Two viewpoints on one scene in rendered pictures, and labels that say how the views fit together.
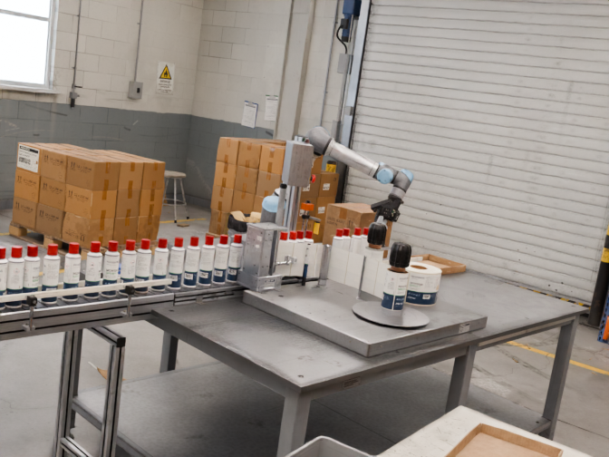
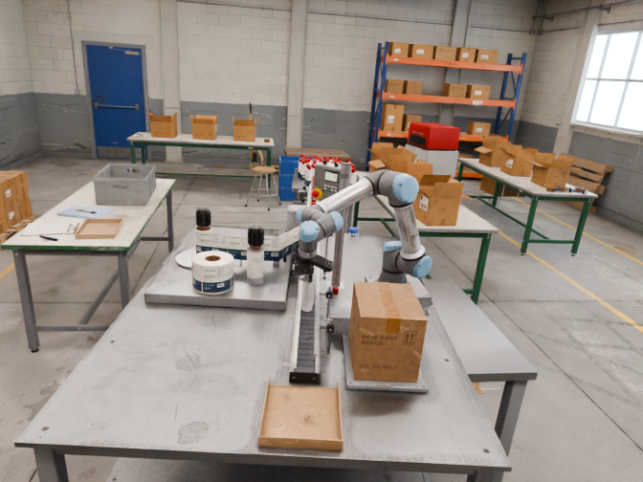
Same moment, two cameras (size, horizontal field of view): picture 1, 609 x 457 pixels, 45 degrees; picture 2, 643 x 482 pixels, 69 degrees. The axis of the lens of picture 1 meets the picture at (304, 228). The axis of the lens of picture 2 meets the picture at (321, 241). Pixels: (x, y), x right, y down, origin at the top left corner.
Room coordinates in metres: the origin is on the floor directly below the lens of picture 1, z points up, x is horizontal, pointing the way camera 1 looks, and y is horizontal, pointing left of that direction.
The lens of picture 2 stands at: (5.01, -1.63, 1.93)
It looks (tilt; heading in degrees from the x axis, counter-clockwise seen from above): 20 degrees down; 135
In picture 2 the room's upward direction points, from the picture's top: 4 degrees clockwise
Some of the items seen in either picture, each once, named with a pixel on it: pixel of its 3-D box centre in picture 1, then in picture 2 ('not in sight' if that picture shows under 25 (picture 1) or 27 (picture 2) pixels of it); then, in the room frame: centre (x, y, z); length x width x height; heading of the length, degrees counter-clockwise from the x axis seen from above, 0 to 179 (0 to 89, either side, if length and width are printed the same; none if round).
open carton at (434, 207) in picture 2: not in sight; (437, 199); (2.91, 1.78, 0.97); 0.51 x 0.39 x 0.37; 60
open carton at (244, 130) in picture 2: not in sight; (246, 128); (-1.44, 2.83, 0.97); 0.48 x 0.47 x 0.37; 147
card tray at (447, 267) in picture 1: (431, 264); (301, 410); (4.08, -0.74, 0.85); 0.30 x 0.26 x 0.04; 137
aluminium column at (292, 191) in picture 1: (292, 207); (340, 227); (3.42, 0.07, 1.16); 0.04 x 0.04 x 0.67; 47
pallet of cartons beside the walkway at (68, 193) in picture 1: (87, 199); not in sight; (6.77, 2.05, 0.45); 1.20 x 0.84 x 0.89; 56
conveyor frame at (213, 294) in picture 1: (311, 277); (308, 283); (3.35, -0.07, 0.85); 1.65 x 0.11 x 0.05; 137
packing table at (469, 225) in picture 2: not in sight; (407, 230); (2.26, 2.35, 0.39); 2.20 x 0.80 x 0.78; 144
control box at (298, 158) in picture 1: (297, 163); (331, 183); (3.33, 0.07, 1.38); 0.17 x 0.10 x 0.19; 12
